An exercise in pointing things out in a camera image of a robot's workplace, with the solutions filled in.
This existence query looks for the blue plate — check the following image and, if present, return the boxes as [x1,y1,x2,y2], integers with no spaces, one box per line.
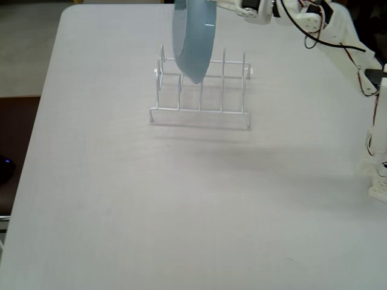
[172,0,217,85]

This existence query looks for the black computer mouse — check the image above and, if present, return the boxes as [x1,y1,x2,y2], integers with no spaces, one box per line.
[0,154,16,185]

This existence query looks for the dark brown wooden furniture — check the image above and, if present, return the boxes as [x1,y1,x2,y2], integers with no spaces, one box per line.
[0,95,42,217]

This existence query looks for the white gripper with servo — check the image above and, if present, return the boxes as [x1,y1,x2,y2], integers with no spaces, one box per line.
[215,0,303,25]

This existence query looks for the white wire plate rack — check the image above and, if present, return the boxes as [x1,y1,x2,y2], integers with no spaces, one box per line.
[149,44,254,131]

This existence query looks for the red robot arm wire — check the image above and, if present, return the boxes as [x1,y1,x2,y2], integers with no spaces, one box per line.
[340,42,382,98]

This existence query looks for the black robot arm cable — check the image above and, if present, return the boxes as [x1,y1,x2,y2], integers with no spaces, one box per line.
[279,0,368,54]

